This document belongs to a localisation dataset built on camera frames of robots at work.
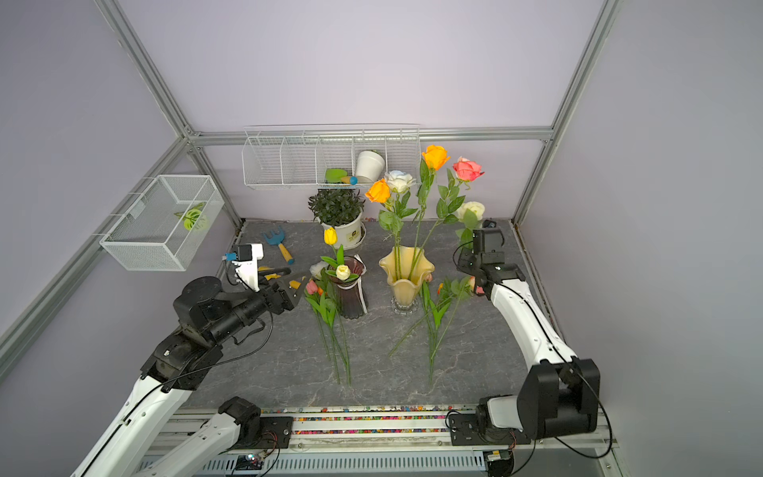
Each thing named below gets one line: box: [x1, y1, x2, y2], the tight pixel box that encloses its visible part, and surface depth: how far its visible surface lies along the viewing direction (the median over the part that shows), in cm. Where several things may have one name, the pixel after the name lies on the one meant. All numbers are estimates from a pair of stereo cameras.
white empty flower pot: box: [355, 150, 385, 183], surface depth 95 cm
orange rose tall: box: [410, 145, 452, 281], surface depth 76 cm
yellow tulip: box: [319, 226, 345, 268], surface depth 81 cm
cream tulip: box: [325, 264, 360, 284], surface depth 70 cm
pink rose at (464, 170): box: [409, 156, 484, 281], surface depth 76 cm
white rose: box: [384, 169, 419, 281], surface depth 77 cm
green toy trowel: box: [324, 167, 359, 186], surface depth 101 cm
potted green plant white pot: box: [307, 187, 367, 251], surface depth 103 cm
